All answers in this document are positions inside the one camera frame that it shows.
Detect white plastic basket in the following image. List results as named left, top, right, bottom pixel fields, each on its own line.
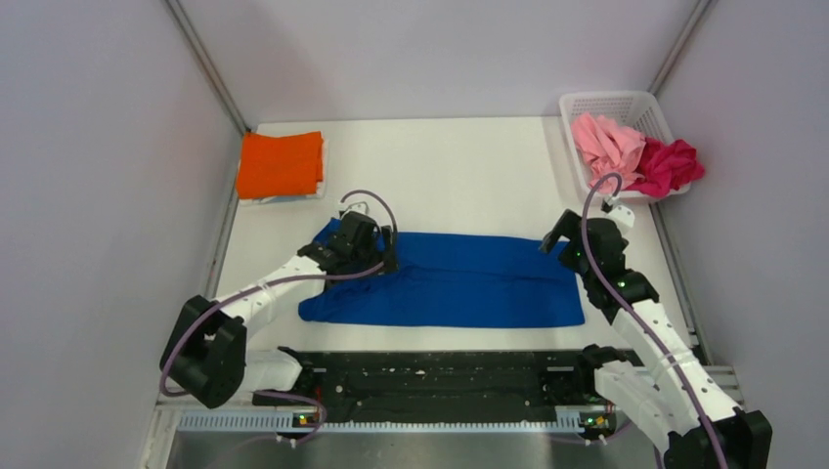
left=558, top=91, right=674, bottom=200

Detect blue t shirt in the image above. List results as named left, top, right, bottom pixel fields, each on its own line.
left=298, top=232, right=585, bottom=328

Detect folded orange t shirt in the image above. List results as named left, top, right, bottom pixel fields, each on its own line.
left=235, top=131, right=326, bottom=201

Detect left corner aluminium post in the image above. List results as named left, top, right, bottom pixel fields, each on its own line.
left=161, top=0, right=250, bottom=135

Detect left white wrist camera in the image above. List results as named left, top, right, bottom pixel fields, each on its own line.
left=337, top=200, right=370, bottom=218

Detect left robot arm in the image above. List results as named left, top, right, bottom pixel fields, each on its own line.
left=159, top=210, right=398, bottom=408

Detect corner aluminium post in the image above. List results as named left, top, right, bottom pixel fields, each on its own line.
left=647, top=0, right=719, bottom=96
left=161, top=0, right=250, bottom=135

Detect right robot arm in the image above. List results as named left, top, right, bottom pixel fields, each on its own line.
left=541, top=210, right=773, bottom=468

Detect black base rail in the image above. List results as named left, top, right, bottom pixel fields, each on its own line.
left=290, top=350, right=606, bottom=423

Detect right corner aluminium post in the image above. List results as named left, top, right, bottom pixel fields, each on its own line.
left=647, top=0, right=719, bottom=96

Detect magenta t shirt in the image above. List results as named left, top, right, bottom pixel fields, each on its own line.
left=628, top=137, right=706, bottom=198

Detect white slotted cable duct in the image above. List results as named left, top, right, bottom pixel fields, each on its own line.
left=177, top=410, right=610, bottom=434

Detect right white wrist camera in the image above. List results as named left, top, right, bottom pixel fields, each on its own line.
left=601, top=201, right=635, bottom=232

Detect light pink t shirt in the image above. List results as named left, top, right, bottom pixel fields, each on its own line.
left=571, top=112, right=646, bottom=190

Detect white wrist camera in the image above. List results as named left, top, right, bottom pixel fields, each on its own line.
left=601, top=201, right=635, bottom=232
left=337, top=200, right=370, bottom=218

